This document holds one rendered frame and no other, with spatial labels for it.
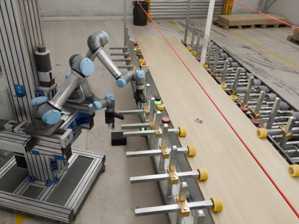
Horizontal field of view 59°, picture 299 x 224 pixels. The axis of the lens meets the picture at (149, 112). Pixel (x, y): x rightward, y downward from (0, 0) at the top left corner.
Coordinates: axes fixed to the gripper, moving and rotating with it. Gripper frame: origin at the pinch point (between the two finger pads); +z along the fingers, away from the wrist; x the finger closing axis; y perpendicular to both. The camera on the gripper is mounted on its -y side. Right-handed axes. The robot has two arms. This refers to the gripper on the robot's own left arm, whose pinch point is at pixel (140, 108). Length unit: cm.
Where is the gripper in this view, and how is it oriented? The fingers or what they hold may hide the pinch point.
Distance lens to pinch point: 240.9
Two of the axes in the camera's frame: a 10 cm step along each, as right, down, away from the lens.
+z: -0.5, 8.5, 5.3
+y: -5.0, -4.8, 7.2
